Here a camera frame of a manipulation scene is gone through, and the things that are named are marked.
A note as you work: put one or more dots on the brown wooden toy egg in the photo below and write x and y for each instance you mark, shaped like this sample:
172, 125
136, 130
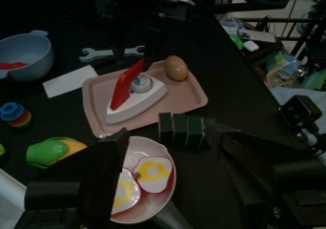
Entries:
176, 68

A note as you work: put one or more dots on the pale toy wrench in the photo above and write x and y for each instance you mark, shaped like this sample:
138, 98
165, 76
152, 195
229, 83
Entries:
98, 52

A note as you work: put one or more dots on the black metal chair frame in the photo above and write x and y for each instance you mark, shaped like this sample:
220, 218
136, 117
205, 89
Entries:
292, 19

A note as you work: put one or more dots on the square toy sushi roll piece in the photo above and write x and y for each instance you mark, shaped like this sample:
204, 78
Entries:
180, 128
165, 127
196, 129

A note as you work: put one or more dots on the light blue plastic bowl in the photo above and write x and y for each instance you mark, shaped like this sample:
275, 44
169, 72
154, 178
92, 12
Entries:
29, 51

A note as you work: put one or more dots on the black table-level camera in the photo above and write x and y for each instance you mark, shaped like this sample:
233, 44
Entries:
299, 110

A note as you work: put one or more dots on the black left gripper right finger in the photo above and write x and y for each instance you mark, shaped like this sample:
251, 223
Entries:
263, 182

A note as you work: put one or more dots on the toy fried egg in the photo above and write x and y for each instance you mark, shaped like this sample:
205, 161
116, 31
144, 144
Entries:
126, 191
153, 174

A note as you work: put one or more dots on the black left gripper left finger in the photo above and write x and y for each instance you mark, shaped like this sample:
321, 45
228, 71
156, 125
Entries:
72, 188

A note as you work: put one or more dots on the white smartphone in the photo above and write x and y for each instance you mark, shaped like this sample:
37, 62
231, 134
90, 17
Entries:
256, 35

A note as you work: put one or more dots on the small white earbud case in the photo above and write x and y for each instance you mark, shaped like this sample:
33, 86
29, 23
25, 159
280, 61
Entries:
249, 45

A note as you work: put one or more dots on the red toy piece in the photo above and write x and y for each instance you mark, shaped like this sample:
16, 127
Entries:
12, 65

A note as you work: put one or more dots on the colourful plastic bag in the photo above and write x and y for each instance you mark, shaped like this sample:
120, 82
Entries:
279, 66

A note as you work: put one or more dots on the white paper card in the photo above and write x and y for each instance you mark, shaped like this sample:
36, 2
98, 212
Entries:
69, 80

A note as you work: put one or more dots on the green and yellow toy corn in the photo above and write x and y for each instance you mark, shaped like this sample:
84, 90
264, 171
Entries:
46, 151

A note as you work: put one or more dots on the pink plastic tray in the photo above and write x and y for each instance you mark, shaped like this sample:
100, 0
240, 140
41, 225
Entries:
181, 96

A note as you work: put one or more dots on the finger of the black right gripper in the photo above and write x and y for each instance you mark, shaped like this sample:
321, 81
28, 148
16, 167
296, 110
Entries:
118, 38
156, 42

